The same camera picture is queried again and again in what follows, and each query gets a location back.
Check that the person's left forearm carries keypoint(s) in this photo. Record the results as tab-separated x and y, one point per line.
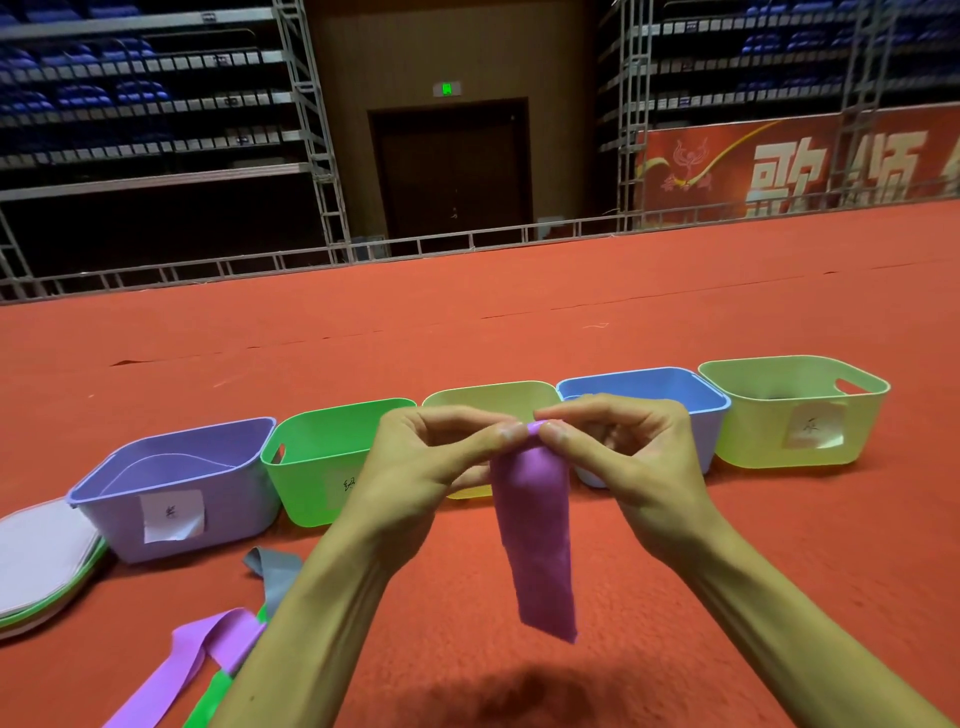
307	637

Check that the purple plastic bin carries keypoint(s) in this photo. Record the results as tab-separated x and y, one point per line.
225	487

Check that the green exit sign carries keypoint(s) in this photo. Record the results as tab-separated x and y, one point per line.
447	89

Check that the stack of round flat pads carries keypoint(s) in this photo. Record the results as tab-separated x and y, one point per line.
41	559

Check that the person's right forearm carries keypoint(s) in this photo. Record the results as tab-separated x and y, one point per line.
787	637

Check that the grey elastic band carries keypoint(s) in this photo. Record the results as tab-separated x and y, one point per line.
274	566

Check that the horizontal metal truss rail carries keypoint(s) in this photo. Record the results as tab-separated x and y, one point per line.
225	264

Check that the person's left hand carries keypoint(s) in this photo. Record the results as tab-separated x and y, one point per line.
405	495

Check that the long purple elastic band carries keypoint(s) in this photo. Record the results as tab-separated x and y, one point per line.
199	641

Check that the dark brown double door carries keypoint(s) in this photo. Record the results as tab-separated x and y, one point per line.
450	169

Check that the bleachers with blue seats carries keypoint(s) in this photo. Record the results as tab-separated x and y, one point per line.
150	97
750	67

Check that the person's left thumb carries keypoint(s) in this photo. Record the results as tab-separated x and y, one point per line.
480	454

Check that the red banner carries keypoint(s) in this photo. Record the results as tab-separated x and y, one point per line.
720	169

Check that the green plastic bin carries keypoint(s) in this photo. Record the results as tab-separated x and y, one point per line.
315	465

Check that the green elastic band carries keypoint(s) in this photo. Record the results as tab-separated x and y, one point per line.
206	705

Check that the person's right hand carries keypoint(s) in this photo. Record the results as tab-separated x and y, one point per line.
656	480

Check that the person's right thumb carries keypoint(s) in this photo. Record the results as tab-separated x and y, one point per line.
585	454

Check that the metal truss tower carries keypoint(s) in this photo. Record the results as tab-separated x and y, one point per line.
634	112
315	135
862	75

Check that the short purple elastic band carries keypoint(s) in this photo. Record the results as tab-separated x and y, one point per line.
536	540

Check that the blue plastic bin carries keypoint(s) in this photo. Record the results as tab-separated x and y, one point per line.
697	420

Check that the yellow-green plastic bin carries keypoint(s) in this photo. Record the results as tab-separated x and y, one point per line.
757	420
480	394

